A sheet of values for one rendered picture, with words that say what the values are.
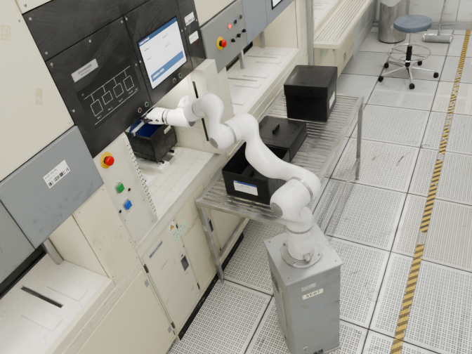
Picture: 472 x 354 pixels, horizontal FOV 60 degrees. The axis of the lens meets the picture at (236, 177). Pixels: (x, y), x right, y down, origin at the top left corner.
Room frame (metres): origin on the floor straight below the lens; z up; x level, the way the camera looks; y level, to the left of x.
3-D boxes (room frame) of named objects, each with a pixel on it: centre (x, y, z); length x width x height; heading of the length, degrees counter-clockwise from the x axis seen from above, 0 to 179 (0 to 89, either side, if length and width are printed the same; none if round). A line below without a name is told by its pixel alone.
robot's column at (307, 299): (1.20, -0.23, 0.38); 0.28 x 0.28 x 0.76; 10
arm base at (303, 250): (1.20, -0.23, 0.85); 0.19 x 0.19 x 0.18
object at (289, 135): (2.06, -0.30, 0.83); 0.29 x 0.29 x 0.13; 54
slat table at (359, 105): (2.05, -0.37, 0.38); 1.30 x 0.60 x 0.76; 145
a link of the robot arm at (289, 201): (1.18, -0.20, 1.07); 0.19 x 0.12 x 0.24; 125
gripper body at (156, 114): (1.93, 0.33, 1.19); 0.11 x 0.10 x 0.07; 56
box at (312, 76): (2.38, -0.60, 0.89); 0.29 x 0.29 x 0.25; 59
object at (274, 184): (1.72, -0.12, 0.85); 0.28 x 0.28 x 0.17; 54
